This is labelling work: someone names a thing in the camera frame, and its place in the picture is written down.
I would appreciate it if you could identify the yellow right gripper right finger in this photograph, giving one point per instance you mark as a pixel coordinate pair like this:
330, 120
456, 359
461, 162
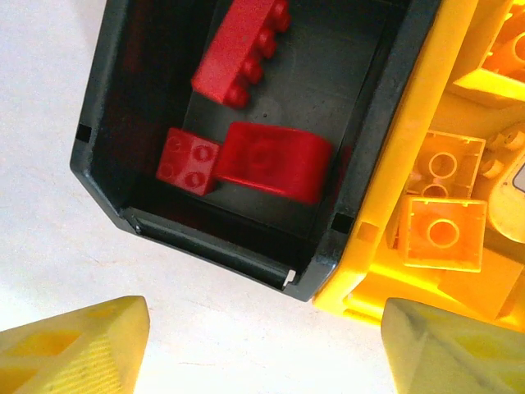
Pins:
459, 357

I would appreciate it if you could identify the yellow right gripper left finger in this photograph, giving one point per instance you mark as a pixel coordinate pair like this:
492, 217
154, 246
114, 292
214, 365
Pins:
61, 357

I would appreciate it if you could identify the small clear orange lego brick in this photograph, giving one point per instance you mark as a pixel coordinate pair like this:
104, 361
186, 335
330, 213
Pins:
443, 234

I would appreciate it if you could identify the cream yellow toy piece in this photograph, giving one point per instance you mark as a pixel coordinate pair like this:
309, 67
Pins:
508, 205

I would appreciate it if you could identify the yellow lego brick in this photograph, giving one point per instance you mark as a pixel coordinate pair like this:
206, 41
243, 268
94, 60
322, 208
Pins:
447, 164

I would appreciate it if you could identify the small clear red lego brick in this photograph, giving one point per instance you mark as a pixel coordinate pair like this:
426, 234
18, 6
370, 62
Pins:
186, 162

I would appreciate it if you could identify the red curved lego piece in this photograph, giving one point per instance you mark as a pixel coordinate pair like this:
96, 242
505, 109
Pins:
270, 162

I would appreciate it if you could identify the yellow lego piece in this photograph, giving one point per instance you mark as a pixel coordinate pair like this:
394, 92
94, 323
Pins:
508, 49

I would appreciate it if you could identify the long red lego brick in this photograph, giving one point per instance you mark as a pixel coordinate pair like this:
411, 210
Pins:
234, 53

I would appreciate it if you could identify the black plastic bin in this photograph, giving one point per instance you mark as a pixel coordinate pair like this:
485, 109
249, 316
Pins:
106, 102

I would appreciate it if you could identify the yellow plastic bin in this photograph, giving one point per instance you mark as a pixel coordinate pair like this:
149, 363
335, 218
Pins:
414, 102

